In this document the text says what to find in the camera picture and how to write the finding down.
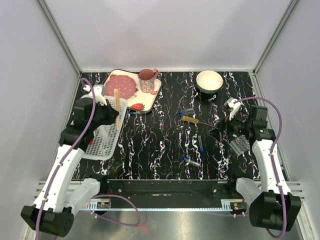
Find blue capped test tube upper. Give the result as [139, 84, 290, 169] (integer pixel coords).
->
[179, 108, 195, 117]

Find wooden test tube clamp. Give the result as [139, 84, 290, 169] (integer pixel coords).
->
[114, 88, 121, 131]

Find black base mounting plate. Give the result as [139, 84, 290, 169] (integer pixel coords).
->
[100, 179, 244, 211]

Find pink patterned mug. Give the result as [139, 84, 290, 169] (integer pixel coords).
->
[138, 68, 159, 93]

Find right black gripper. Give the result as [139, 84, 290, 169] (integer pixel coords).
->
[207, 108, 252, 142]

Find pink polka dot plate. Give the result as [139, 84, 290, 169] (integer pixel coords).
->
[104, 75, 137, 100]

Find small blue capped tube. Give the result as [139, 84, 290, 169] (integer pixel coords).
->
[130, 111, 141, 116]

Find blue capped test tube middle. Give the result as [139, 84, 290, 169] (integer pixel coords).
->
[198, 135, 204, 152]

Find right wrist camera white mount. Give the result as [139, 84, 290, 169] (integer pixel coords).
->
[224, 97, 241, 121]

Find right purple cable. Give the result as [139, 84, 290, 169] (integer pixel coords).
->
[234, 96, 287, 238]

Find strawberry pattern square tray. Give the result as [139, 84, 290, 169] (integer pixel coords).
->
[103, 69, 162, 113]

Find brown test tube brush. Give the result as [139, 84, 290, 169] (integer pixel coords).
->
[181, 115, 216, 129]

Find blue capped test tube lower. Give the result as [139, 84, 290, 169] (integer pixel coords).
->
[183, 157, 201, 168]

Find clear test tube rack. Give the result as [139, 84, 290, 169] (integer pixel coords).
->
[229, 135, 250, 158]

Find white ceramic bowl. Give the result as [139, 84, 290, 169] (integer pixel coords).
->
[196, 70, 223, 95]

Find white plastic perforated basket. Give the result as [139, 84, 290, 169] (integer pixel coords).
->
[58, 94, 129, 161]

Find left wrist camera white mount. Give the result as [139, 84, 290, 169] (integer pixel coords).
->
[81, 84, 107, 106]

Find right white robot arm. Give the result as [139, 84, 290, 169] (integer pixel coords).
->
[212, 102, 302, 233]

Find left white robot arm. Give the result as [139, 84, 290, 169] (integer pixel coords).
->
[20, 96, 120, 238]

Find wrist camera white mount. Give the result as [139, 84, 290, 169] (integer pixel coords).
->
[81, 84, 107, 106]
[224, 97, 241, 121]

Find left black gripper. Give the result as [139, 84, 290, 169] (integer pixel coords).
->
[89, 98, 120, 130]

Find blue capped test tube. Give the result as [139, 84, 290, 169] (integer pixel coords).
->
[183, 157, 201, 168]
[179, 108, 195, 117]
[198, 135, 204, 152]

